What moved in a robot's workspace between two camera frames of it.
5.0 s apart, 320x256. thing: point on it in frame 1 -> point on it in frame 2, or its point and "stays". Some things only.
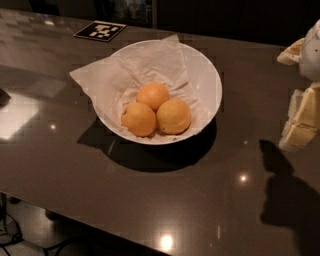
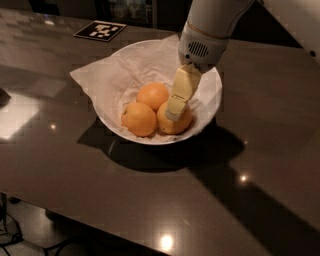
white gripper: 310,55 -> 201,49
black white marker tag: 100,30 stays
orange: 153,94 stays
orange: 173,116 stays
